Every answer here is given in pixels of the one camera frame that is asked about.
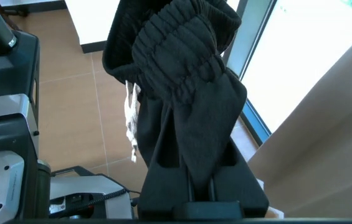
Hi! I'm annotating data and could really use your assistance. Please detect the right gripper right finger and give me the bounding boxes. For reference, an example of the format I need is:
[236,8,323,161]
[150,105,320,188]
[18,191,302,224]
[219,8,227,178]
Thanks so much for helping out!
[211,136,270,218]

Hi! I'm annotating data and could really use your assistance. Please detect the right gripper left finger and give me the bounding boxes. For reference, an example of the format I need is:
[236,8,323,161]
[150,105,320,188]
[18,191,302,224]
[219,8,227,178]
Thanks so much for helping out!
[137,104,195,218]

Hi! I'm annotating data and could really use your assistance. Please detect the black shorts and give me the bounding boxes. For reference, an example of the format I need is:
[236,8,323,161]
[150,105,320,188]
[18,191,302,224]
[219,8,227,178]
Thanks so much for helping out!
[102,0,248,202]

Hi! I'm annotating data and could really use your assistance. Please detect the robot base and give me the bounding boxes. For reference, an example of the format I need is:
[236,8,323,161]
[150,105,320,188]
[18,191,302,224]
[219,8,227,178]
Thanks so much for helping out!
[0,0,135,220]

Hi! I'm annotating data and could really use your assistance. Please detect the beige curtain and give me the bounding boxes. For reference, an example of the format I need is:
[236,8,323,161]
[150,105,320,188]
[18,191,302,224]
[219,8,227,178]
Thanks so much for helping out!
[247,21,352,218]

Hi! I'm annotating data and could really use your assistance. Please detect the window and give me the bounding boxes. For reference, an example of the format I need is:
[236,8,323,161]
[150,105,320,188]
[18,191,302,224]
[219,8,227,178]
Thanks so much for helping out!
[221,0,352,147]

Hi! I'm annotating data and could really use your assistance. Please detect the black coiled cable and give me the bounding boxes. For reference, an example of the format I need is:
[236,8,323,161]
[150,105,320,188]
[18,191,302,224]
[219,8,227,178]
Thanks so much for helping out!
[49,187,141,215]

